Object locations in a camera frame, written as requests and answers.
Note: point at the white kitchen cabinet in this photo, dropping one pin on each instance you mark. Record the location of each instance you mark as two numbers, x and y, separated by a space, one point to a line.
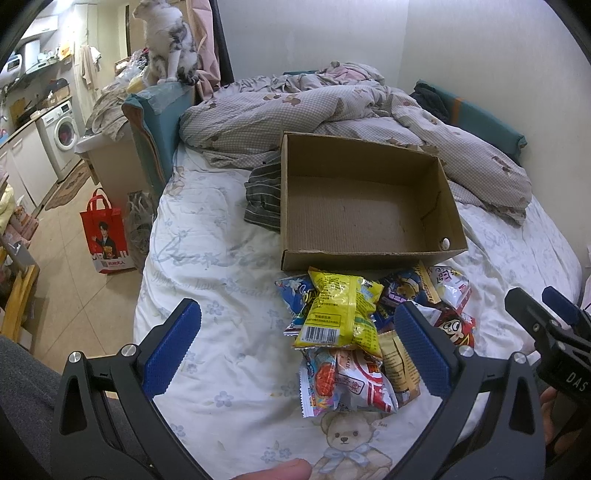
30 172

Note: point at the dark striped cloth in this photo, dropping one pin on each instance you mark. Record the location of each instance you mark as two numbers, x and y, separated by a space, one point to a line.
262 195

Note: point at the blue yellow snack packet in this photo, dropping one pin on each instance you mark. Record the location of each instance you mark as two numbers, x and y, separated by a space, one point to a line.
404 284

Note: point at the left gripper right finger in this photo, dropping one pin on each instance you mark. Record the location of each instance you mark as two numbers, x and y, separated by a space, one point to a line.
489 423

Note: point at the red shopping bag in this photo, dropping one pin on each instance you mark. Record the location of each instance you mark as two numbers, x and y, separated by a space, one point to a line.
104 233

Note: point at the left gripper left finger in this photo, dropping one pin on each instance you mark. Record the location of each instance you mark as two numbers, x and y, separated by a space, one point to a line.
85 442

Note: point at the grey checked duvet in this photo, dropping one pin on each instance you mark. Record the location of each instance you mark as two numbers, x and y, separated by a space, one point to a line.
242 124

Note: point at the person's left hand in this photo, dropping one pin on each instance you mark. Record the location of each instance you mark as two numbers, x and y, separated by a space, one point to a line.
297 469

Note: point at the grey white cat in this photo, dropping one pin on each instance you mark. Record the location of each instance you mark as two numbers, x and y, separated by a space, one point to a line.
172 50

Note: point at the pink curtain cloth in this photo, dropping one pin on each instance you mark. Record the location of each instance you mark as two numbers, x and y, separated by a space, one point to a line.
200 16

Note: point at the yellow snack bag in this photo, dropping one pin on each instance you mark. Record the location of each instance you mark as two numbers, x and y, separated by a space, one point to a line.
341 315

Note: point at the shrimp flakes snack bag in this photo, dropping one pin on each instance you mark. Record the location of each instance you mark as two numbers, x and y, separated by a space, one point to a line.
344 380

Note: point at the white red snack bag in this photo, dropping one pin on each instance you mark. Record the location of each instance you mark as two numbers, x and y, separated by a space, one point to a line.
453 287

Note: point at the white printed bed sheet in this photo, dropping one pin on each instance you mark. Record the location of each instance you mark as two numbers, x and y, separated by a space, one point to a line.
234 402

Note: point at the brown cardboard box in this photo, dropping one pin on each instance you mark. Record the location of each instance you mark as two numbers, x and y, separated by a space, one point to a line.
355 205

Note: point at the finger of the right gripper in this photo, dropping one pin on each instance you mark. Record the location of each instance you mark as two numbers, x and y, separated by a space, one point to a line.
532 316
565 309

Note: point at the red cartoon face snack bag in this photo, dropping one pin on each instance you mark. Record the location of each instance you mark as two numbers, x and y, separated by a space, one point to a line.
459 327

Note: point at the white washing machine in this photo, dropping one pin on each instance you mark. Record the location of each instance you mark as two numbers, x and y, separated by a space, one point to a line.
59 135

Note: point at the teal bed headboard cushion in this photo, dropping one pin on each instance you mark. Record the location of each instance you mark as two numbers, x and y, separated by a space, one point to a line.
154 114

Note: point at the teal pillow with orange stripe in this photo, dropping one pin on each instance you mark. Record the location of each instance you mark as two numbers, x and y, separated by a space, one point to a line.
468 116

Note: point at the person's right hand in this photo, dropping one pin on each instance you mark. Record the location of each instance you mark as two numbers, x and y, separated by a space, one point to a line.
547 401

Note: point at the gold brown snack packet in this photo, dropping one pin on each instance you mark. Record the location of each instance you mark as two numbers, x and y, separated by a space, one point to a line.
399 368

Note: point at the blue cartoon snack bag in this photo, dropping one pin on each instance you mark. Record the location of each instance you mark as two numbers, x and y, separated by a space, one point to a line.
298 293

